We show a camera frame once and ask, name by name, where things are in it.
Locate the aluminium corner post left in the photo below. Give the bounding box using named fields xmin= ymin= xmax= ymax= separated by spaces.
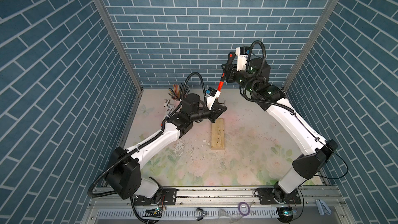
xmin=92 ymin=0 xmax=143 ymax=93

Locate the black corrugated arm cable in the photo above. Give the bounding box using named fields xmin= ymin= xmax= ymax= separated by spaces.
xmin=86 ymin=72 xmax=207 ymax=198
xmin=239 ymin=40 xmax=349 ymax=179

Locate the purple tape ring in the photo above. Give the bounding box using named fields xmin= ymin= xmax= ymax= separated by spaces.
xmin=237 ymin=202 xmax=251 ymax=216

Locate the light wooden nail block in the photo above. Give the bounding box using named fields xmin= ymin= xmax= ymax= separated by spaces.
xmin=210 ymin=119 xmax=225 ymax=150

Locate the aluminium corner post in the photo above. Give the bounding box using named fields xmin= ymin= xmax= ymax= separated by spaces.
xmin=92 ymin=0 xmax=143 ymax=93
xmin=283 ymin=0 xmax=339 ymax=91

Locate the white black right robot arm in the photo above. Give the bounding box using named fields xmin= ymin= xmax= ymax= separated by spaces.
xmin=222 ymin=54 xmax=338 ymax=204

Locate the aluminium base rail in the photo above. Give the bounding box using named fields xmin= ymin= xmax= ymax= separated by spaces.
xmin=90 ymin=186 xmax=346 ymax=217

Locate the grey blue clamp tool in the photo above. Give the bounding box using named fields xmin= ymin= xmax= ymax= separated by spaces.
xmin=316 ymin=199 xmax=332 ymax=216

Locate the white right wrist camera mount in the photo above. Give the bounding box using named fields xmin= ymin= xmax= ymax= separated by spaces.
xmin=235 ymin=46 xmax=250 ymax=71

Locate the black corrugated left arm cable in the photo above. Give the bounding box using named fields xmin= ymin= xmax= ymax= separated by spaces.
xmin=86 ymin=72 xmax=207 ymax=198

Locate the red black claw hammer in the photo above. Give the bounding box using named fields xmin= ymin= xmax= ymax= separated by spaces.
xmin=217 ymin=52 xmax=236 ymax=92

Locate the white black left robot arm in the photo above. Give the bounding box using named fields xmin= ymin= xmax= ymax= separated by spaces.
xmin=105 ymin=89 xmax=227 ymax=203

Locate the white blue pencil box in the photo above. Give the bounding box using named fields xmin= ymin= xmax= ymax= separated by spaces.
xmin=166 ymin=105 xmax=175 ymax=116

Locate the aluminium corner post right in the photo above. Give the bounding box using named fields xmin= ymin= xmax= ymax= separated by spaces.
xmin=283 ymin=0 xmax=339 ymax=91

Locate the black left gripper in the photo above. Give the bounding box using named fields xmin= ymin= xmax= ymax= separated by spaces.
xmin=188 ymin=104 xmax=227 ymax=124

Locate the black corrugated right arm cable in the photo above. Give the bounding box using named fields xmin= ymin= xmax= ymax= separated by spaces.
xmin=239 ymin=40 xmax=349 ymax=179

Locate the bundle of coloured pencils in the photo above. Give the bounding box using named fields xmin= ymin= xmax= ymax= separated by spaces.
xmin=168 ymin=84 xmax=190 ymax=101

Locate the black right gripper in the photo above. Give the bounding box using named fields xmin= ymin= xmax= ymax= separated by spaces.
xmin=222 ymin=64 xmax=257 ymax=97

